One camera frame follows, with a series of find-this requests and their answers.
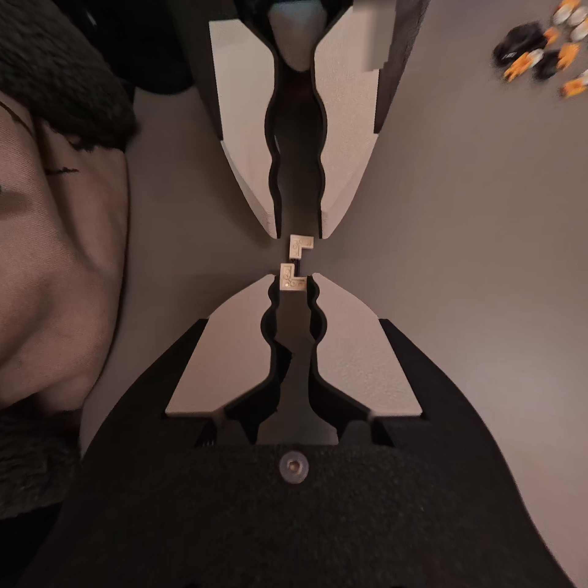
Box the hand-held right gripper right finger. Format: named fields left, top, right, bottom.
left=307, top=273, right=423, bottom=445

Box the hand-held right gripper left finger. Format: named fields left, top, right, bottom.
left=164, top=273, right=294, bottom=445

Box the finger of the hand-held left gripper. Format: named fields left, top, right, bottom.
left=208, top=17, right=284, bottom=240
left=311, top=5, right=383, bottom=240

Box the person's left forearm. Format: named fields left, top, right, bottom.
left=76, top=0, right=196, bottom=95

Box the pile of mixed small lego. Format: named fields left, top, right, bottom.
left=492, top=0, right=588, bottom=99

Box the black fleece jacket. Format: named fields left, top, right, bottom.
left=0, top=0, right=138, bottom=152

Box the beige sweatshirt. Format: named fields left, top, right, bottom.
left=0, top=89, right=131, bottom=412

